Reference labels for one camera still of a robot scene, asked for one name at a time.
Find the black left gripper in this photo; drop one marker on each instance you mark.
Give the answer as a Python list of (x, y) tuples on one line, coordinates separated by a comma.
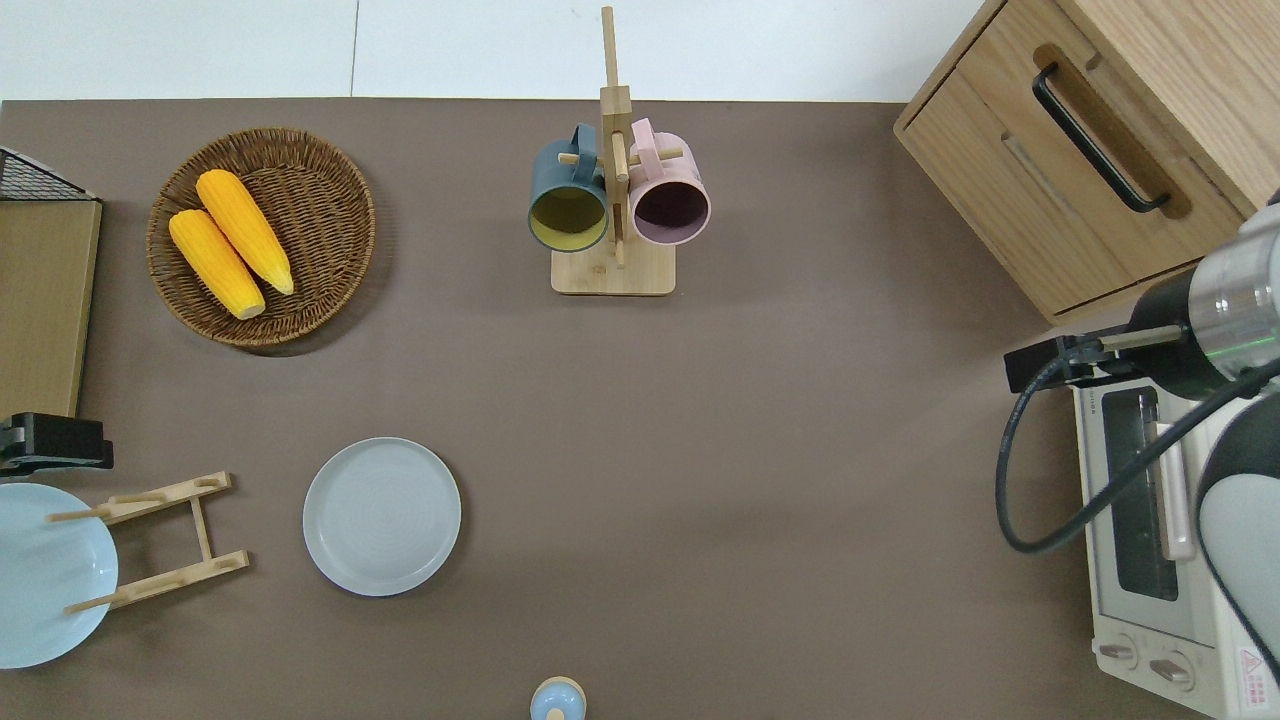
[(10, 448)]

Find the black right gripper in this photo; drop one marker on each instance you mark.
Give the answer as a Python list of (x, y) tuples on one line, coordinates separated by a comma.
[(1095, 365)]

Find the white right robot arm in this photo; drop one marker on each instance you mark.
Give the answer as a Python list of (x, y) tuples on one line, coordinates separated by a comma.
[(1240, 295)]

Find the light blue plate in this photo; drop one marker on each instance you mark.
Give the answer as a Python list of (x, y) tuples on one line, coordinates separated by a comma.
[(45, 590)]

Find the wooden plate rack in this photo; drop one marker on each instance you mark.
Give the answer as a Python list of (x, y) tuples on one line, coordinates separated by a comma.
[(200, 525)]

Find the gray round plate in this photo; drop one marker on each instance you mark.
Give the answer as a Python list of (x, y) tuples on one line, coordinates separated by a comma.
[(382, 516)]

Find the wooden drawer cabinet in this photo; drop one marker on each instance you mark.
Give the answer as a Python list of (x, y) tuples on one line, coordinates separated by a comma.
[(1000, 180)]

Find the yellow corn cob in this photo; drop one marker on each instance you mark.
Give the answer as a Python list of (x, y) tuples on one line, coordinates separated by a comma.
[(245, 230), (215, 265)]

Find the white toaster oven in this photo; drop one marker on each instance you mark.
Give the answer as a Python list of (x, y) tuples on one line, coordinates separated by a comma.
[(1125, 610)]

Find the brown table mat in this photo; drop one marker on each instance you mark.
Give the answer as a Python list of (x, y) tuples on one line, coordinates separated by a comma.
[(760, 450)]

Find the white toaster oven knob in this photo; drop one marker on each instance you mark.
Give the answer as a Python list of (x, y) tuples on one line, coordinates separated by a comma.
[(1118, 653), (1172, 670)]

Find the round wicker basket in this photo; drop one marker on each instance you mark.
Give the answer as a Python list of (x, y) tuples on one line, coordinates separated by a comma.
[(322, 215)]

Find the pink mug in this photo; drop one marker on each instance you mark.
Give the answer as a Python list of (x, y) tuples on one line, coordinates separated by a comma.
[(682, 176)]

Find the wooden mug tree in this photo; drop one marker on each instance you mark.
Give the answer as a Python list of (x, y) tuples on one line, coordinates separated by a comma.
[(614, 272)]

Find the dark teal mug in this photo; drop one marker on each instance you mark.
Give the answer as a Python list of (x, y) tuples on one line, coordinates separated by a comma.
[(552, 175)]

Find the small blue round bottle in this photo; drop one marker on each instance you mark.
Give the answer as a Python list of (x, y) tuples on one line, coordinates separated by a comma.
[(557, 700)]

